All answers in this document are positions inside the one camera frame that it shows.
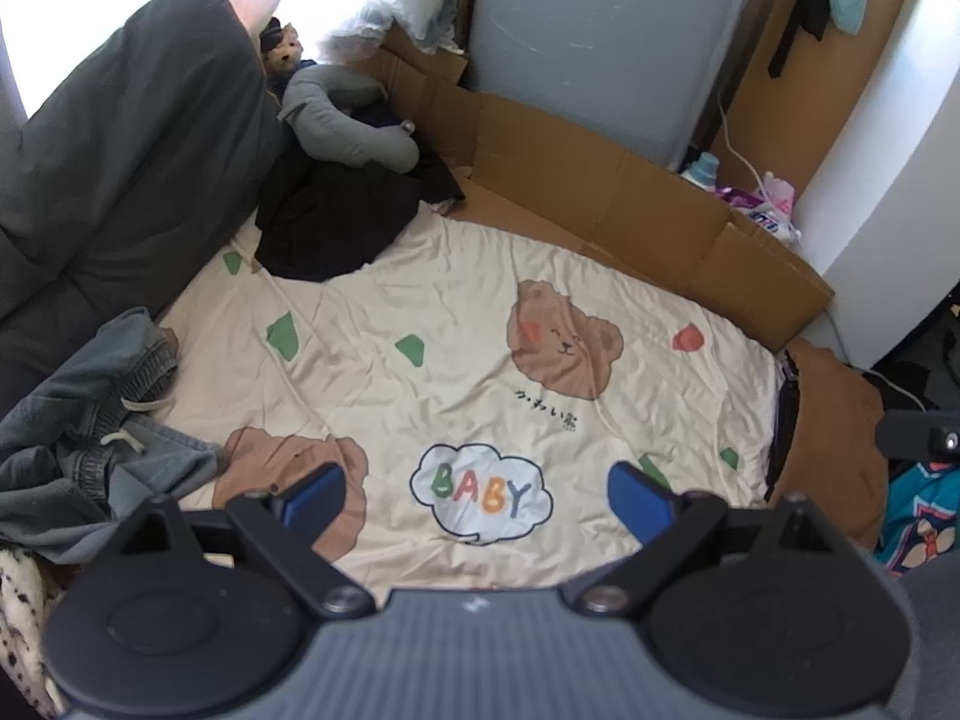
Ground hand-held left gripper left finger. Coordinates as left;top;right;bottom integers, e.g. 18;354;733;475
112;463;377;620

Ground cream bear printed blanket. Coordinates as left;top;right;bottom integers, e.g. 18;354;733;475
154;202;796;593

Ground tall brown cardboard sheet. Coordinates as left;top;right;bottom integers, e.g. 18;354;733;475
712;0;920;192

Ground small plush doll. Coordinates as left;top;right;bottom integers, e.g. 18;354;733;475
259;17;302;72

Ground spotted white fluffy blanket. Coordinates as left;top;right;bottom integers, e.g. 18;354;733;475
0;544;76;717

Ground grey refrigerator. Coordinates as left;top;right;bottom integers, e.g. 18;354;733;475
465;0;781;173

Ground pink packet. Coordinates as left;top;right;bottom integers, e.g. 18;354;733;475
761;172;797;215

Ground white detergent bottle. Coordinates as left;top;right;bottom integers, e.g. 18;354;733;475
679;152;722;192

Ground purple tissue pack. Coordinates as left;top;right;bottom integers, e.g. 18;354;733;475
716;184;802;242

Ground black hanging garment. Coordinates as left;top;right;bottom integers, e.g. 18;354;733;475
766;0;848;80

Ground blue denim drawstring pants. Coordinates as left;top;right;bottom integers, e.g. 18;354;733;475
0;306;226;563

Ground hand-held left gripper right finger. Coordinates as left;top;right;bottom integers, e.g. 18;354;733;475
564;461;833;616

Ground black zippered garment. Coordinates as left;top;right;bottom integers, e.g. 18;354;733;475
765;360;802;503

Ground flattened cardboard box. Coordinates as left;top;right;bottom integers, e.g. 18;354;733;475
367;22;835;353

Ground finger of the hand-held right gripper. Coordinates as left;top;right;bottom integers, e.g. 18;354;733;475
876;409;960;466

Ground black clothing pile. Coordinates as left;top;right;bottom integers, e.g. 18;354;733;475
255;101;466;282

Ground grey neck pillow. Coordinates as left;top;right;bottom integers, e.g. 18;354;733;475
277;60;421;173

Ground teal patterned cloth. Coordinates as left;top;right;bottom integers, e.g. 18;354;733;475
874;461;960;578

